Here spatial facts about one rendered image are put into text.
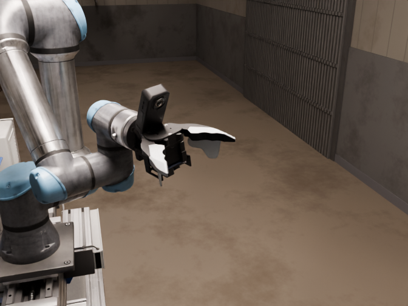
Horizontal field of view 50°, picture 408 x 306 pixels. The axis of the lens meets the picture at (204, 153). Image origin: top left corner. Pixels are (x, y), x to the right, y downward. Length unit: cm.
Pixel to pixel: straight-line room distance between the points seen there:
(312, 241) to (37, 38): 248
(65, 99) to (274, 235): 229
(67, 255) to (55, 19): 60
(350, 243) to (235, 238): 79
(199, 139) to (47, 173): 31
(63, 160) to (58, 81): 28
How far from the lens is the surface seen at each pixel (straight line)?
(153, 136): 79
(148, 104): 76
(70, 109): 117
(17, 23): 107
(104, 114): 93
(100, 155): 96
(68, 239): 131
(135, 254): 301
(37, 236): 123
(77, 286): 249
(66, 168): 92
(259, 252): 302
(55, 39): 111
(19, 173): 120
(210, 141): 80
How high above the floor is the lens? 174
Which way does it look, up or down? 23 degrees down
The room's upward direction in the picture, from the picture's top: straight up
